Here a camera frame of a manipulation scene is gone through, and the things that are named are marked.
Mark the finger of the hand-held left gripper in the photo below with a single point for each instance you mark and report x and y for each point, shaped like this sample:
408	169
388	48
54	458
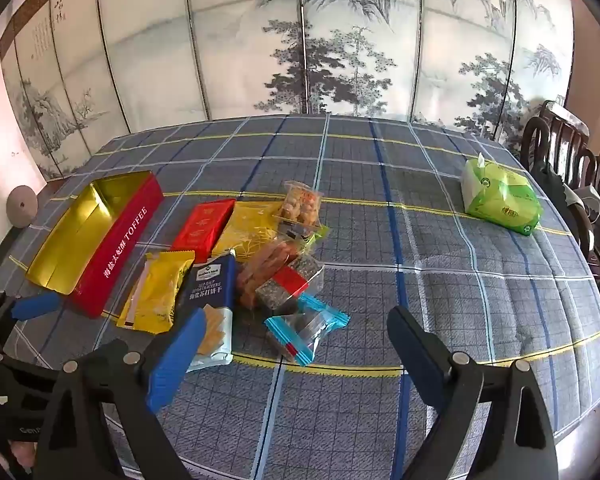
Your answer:
35	306

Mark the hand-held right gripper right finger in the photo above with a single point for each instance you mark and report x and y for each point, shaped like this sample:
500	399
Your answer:
412	355

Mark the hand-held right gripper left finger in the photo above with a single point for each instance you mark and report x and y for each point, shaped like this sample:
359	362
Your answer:
180	355

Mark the small yellow snack packet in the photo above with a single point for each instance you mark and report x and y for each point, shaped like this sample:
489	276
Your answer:
157	292

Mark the dark blue cracker packet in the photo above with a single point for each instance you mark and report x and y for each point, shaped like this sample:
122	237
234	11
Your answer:
210	285

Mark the teal-edged clear snack packet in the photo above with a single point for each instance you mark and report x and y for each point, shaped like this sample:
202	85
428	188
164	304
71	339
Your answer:
305	330

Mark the clear packet of orange snacks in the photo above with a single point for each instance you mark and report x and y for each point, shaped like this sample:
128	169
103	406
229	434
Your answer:
260	272

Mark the red and gold tin box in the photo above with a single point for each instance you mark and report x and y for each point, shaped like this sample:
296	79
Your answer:
130	240

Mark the red snack packet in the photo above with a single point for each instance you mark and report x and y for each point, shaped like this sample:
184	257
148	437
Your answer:
202	227

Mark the brown snack block red label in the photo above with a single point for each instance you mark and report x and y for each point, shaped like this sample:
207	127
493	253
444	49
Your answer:
290	285

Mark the large yellow snack packet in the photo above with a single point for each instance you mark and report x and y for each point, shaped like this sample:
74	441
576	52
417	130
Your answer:
252	227

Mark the green strip snack packet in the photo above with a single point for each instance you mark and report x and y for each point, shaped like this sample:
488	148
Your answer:
311	240

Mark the clear packet of nuts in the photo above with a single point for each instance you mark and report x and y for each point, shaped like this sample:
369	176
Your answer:
300	202

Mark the person's left hand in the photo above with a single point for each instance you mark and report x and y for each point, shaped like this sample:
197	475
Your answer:
22	456

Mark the round stone disc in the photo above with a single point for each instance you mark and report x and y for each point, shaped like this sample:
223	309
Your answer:
22	206

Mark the blue plaid tablecloth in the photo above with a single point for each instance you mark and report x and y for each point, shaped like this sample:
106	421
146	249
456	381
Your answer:
380	185

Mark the green tissue pack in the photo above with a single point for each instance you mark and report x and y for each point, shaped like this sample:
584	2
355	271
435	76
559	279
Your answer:
505	195

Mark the painted folding screen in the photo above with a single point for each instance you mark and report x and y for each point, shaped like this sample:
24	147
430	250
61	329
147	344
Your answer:
230	35

